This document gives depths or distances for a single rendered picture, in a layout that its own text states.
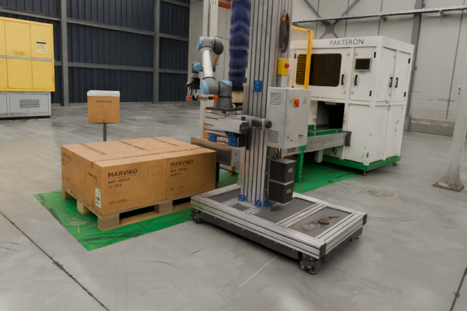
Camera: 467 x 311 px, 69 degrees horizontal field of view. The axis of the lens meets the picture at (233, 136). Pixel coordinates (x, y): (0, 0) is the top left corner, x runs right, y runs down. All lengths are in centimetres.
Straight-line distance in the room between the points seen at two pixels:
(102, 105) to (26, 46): 562
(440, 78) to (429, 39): 119
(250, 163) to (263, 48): 97
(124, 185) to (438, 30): 1030
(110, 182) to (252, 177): 118
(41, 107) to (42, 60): 123
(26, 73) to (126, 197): 751
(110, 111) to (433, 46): 944
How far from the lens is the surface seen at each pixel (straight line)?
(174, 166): 324
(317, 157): 486
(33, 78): 1029
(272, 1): 287
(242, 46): 380
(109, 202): 301
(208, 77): 286
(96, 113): 489
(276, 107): 269
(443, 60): 1168
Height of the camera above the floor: 127
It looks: 9 degrees down
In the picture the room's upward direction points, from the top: 3 degrees clockwise
